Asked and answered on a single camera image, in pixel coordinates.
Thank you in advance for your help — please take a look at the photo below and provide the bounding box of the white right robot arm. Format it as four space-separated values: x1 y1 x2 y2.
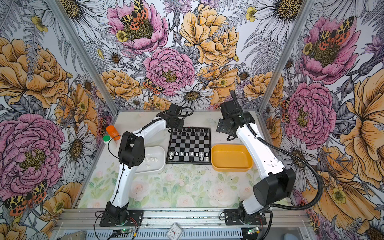
217 101 296 224

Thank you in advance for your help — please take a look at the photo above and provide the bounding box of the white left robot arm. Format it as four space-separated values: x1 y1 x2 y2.
102 104 194 226

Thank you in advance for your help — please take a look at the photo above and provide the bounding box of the black white chess board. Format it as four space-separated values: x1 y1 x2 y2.
166 127 212 165

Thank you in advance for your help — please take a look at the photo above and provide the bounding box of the yellow rectangular tray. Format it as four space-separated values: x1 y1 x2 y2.
211 145 254 172

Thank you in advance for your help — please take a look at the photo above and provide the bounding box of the white rectangular tray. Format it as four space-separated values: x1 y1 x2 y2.
135 146 166 176

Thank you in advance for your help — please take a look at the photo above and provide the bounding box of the orange capped bottle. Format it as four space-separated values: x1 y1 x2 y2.
106 125 121 141

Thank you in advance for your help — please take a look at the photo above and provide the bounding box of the green capped white bottle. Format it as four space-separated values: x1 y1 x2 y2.
103 135 112 144

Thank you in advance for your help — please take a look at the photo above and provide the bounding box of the small white clock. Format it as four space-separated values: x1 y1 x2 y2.
167 223 183 240

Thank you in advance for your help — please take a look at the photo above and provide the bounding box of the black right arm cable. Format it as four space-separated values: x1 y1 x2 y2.
229 89 324 211

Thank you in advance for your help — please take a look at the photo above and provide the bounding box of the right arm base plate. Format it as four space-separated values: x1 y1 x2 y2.
224 209 267 226

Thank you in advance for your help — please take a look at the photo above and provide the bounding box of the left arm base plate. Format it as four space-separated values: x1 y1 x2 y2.
99 210 145 227

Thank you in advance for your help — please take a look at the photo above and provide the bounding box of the aluminium front rail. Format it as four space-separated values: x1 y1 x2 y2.
55 208 310 230

